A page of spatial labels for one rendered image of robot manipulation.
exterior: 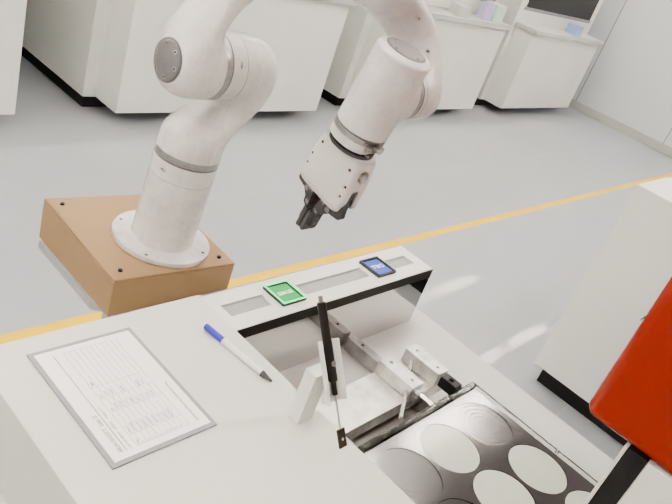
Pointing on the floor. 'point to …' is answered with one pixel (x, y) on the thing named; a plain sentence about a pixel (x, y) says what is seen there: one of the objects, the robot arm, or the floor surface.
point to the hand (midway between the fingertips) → (309, 216)
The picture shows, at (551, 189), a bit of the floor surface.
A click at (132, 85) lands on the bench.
